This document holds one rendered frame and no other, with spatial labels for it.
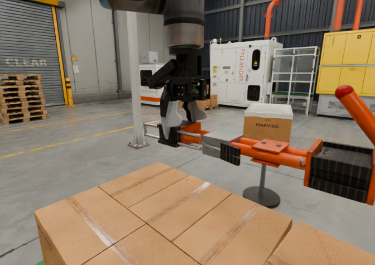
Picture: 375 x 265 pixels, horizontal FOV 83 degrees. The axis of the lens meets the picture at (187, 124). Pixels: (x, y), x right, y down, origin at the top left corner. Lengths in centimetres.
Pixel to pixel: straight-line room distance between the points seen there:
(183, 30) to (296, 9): 1114
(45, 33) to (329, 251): 1027
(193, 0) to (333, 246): 66
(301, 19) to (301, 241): 1098
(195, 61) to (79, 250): 106
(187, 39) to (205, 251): 96
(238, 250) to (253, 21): 1151
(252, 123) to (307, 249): 148
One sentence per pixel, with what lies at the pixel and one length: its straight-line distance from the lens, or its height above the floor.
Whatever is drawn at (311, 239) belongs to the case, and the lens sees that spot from 70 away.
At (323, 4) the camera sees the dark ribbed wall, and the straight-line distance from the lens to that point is 1136.
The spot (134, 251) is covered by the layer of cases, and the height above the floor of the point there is 54.
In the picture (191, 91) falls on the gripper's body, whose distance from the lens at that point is 45.
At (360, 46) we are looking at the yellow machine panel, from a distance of 768.
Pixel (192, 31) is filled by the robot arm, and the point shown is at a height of 145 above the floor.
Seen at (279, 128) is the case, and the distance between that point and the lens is 201.
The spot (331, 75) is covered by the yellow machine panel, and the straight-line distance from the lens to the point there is 769.
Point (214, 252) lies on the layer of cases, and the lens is 117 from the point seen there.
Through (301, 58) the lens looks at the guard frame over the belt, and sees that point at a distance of 779.
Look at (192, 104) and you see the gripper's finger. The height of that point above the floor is 129.
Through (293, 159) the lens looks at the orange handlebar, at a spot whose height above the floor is 123.
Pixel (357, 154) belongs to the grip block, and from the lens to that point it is 43.
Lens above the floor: 137
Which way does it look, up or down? 14 degrees down
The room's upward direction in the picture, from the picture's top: straight up
